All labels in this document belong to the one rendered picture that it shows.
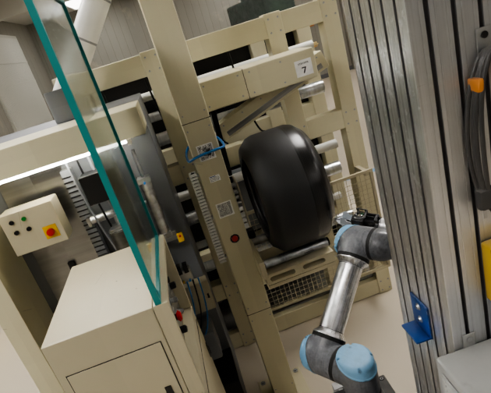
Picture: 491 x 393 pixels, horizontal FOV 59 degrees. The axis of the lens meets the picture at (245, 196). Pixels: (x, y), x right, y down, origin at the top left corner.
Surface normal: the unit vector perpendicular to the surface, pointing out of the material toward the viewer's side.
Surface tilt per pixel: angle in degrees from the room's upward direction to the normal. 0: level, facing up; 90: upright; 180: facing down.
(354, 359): 8
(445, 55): 90
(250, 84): 90
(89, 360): 90
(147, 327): 90
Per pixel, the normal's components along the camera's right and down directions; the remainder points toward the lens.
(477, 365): -0.28, -0.90
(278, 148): -0.12, -0.58
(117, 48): 0.15, 0.31
